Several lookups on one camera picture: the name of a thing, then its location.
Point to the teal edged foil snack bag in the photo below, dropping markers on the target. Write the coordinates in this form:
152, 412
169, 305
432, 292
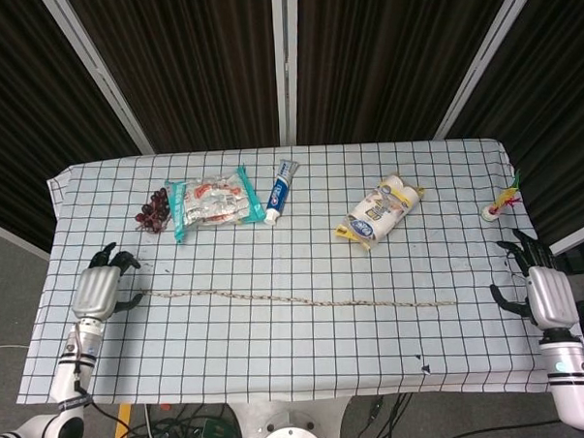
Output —
214, 203

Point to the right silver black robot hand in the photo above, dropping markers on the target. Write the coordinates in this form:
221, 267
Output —
552, 295

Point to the white partition frame post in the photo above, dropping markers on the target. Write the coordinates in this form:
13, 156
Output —
96, 72
488, 55
286, 64

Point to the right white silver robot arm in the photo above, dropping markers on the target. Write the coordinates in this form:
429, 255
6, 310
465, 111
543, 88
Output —
573, 386

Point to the white black checked tablecloth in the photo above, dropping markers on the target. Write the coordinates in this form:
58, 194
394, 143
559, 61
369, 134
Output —
298, 354

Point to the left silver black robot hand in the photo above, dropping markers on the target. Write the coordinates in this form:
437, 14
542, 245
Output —
96, 293

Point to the dark red grape bunch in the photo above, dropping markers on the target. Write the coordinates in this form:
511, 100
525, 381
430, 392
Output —
154, 210

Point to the colourful feather shuttlecock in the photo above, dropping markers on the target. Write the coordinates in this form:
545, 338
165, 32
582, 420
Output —
502, 201

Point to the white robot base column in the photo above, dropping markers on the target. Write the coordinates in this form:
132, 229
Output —
286, 423

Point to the wrapped white paper cup pack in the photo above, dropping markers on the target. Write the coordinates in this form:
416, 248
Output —
379, 212

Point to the blue white toothpaste tube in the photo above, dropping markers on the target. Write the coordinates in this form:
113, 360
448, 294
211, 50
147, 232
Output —
278, 195

